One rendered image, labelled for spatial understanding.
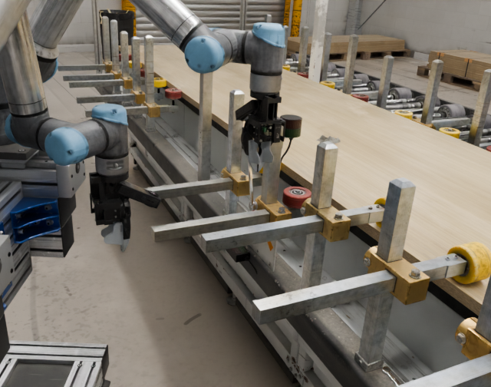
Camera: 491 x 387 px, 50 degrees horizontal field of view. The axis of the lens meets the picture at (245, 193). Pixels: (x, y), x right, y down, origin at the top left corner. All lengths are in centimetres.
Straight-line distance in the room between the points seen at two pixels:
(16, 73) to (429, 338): 109
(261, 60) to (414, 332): 76
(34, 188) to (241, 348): 121
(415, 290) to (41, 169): 94
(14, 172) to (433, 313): 108
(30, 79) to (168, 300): 160
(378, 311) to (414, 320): 28
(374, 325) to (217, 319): 138
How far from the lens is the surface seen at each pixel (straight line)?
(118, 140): 118
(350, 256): 154
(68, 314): 253
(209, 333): 236
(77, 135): 110
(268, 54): 122
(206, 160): 191
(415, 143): 205
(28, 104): 117
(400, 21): 1092
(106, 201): 124
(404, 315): 141
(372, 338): 115
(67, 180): 140
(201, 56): 111
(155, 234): 132
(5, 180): 145
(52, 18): 144
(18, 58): 114
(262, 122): 124
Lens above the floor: 148
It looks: 24 degrees down
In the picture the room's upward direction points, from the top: 3 degrees clockwise
